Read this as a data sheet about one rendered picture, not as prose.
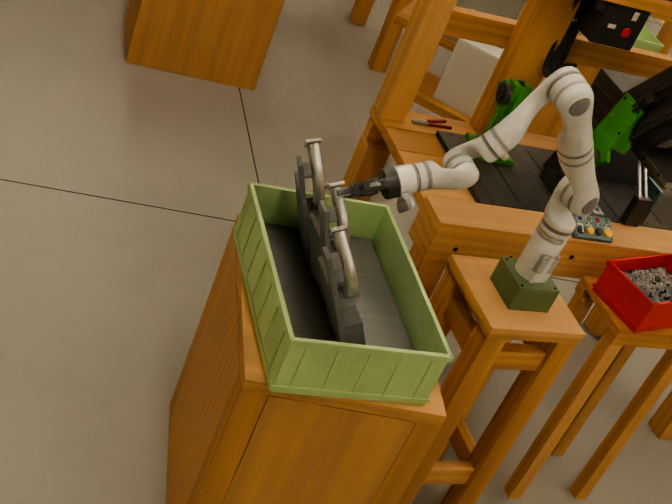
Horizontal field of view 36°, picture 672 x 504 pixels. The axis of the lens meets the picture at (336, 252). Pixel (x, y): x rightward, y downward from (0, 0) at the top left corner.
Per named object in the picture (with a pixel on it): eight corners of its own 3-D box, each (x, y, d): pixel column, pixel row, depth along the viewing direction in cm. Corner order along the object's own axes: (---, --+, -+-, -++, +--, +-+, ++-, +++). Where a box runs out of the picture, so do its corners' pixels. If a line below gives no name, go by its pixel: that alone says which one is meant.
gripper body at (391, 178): (390, 169, 257) (353, 176, 255) (399, 163, 248) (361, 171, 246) (397, 198, 256) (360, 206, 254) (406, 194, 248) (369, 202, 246)
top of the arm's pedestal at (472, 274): (580, 344, 299) (586, 334, 297) (486, 338, 286) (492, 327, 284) (534, 272, 322) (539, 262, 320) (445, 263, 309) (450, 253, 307)
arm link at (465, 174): (422, 202, 253) (409, 178, 258) (480, 190, 256) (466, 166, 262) (424, 182, 248) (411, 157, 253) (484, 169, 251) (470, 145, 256)
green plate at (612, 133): (615, 168, 346) (659, 120, 337) (599, 160, 342) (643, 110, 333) (600, 149, 354) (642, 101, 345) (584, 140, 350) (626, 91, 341)
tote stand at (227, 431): (340, 604, 300) (447, 416, 257) (162, 582, 286) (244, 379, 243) (320, 429, 354) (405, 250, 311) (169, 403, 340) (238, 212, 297)
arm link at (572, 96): (597, 87, 240) (601, 153, 261) (578, 60, 246) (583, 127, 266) (561, 103, 240) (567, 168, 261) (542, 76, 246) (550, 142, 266)
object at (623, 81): (645, 187, 379) (693, 108, 361) (577, 176, 367) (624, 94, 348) (622, 159, 393) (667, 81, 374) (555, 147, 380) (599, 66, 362)
